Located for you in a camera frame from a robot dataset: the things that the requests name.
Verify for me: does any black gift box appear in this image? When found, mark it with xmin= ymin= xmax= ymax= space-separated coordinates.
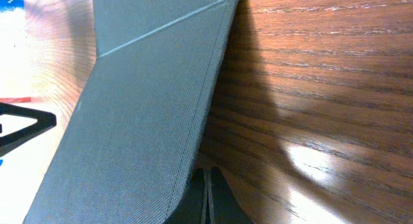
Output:
xmin=25 ymin=0 xmax=239 ymax=223

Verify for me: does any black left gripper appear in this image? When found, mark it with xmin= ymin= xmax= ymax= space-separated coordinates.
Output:
xmin=0 ymin=102 xmax=57 ymax=158

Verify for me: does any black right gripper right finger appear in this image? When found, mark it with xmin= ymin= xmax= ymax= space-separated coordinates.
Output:
xmin=208 ymin=167 xmax=253 ymax=224

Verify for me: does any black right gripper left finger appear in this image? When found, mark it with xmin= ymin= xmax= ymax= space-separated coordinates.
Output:
xmin=164 ymin=168 xmax=206 ymax=224

